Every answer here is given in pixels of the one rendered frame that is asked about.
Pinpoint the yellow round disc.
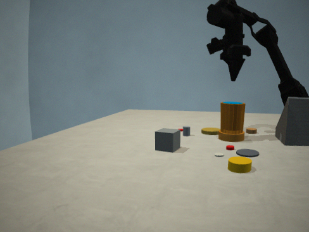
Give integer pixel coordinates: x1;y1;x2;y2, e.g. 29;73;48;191
201;127;220;135

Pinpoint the grey flat disc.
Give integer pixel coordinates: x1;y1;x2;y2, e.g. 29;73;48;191
236;149;259;157

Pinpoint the grey cylinder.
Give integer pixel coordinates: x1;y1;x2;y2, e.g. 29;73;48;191
183;126;191;136

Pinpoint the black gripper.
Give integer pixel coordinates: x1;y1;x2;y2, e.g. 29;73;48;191
220;30;251;81

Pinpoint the yellow short cylinder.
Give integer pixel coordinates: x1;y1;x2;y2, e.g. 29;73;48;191
228;157;252;173

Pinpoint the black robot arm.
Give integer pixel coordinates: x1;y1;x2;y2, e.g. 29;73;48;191
206;0;309;106

